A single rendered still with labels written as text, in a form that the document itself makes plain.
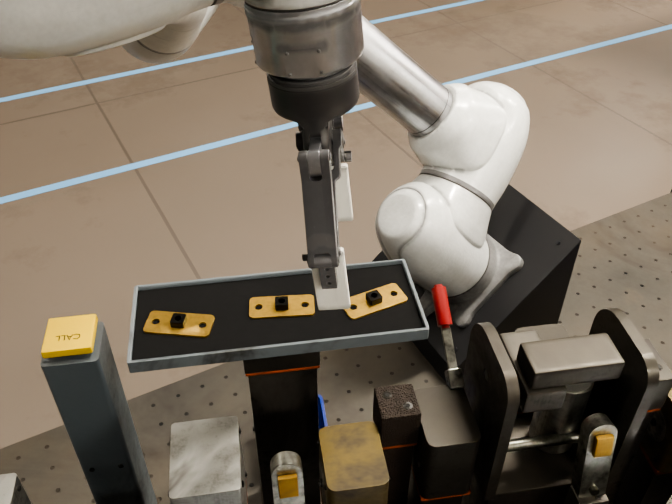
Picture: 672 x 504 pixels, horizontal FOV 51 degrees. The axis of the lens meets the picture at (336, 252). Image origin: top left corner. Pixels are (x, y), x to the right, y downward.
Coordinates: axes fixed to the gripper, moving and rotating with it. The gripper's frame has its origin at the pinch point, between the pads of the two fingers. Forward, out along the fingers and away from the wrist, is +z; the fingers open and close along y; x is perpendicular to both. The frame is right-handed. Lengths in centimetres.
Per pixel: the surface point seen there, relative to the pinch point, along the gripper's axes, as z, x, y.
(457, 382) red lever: 27.2, 12.7, -5.4
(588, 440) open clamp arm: 29.3, 27.6, 2.6
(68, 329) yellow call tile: 15.2, -35.5, -6.1
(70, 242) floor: 123, -128, -165
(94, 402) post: 25.0, -34.2, -2.4
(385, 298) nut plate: 18.9, 4.1, -12.9
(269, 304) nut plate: 17.4, -10.9, -11.2
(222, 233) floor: 129, -67, -173
